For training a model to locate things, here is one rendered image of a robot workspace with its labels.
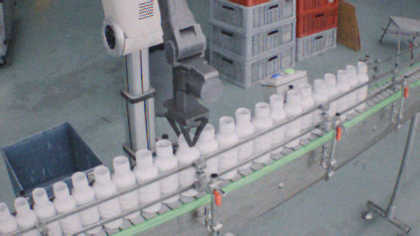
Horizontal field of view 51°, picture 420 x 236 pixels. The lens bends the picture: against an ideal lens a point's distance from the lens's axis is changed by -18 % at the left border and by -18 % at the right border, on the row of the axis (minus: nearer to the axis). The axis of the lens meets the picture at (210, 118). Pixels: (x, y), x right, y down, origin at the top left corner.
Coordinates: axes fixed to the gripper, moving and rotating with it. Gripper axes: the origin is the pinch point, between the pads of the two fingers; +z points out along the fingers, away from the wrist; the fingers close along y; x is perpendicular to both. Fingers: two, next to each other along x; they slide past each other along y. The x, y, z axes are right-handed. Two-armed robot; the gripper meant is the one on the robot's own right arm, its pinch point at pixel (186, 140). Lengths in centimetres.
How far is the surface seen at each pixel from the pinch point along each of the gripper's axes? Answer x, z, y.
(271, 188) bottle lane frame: 24.7, 24.0, 4.8
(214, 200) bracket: 0.2, 11.9, 10.4
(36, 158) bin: -27, 30, -60
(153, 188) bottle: -11.8, 7.7, 2.8
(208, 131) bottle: 5.5, -1.0, 1.2
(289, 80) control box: 47.6, 4.1, -13.4
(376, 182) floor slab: 161, 114, -33
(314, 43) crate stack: 261, 101, -186
